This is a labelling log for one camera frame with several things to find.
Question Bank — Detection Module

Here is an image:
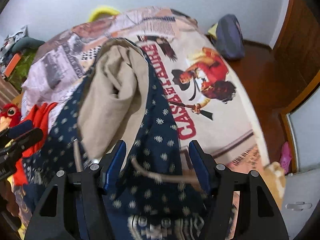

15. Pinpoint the navy patterned hooded sweater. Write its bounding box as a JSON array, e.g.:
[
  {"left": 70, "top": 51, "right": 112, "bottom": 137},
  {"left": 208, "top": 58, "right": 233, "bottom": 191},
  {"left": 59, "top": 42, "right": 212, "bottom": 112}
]
[{"left": 23, "top": 38, "right": 207, "bottom": 239}]

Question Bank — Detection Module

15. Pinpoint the red parrot plush toy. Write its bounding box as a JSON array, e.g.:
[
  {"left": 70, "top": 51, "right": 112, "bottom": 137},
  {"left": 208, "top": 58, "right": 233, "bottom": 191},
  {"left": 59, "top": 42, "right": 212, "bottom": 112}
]
[{"left": 0, "top": 103, "right": 22, "bottom": 131}]

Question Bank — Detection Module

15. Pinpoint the red garment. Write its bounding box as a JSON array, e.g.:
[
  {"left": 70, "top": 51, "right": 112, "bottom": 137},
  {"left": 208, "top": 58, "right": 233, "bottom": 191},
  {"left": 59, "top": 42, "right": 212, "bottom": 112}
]
[{"left": 12, "top": 101, "right": 59, "bottom": 186}]

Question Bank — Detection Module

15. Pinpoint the printed newspaper pattern bedspread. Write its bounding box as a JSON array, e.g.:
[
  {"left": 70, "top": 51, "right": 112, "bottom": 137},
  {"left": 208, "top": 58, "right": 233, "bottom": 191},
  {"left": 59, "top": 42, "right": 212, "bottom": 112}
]
[{"left": 12, "top": 6, "right": 287, "bottom": 240}]

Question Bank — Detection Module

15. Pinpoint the orange shoe box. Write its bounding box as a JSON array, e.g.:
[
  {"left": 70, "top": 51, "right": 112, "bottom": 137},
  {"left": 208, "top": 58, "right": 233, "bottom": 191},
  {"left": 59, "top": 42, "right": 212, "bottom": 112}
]
[{"left": 4, "top": 53, "right": 22, "bottom": 78}]

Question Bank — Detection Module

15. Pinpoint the grey green pillow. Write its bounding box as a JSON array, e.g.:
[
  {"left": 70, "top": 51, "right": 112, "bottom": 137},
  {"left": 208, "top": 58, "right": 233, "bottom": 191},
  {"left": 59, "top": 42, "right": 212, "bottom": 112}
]
[{"left": 11, "top": 37, "right": 45, "bottom": 53}]

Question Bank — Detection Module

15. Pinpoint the pink slipper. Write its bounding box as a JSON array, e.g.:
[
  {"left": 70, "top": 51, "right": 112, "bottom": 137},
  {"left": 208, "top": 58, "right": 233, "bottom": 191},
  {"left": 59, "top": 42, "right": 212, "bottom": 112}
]
[{"left": 279, "top": 141, "right": 292, "bottom": 174}]

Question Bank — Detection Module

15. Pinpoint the wooden wardrobe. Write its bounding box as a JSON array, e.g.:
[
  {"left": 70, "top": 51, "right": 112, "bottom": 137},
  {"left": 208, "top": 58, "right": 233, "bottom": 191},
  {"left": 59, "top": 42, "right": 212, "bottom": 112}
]
[{"left": 271, "top": 0, "right": 320, "bottom": 111}]

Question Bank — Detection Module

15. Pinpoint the grey blue backpack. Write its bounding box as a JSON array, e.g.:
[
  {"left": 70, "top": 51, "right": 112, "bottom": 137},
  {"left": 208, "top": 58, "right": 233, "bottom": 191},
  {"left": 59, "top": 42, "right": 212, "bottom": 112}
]
[{"left": 214, "top": 14, "right": 245, "bottom": 60}]

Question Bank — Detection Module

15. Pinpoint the yellow headboard cushion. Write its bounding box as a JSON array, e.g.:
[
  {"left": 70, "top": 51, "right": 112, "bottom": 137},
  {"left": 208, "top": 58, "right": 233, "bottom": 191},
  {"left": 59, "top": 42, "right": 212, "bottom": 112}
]
[{"left": 87, "top": 5, "right": 120, "bottom": 22}]

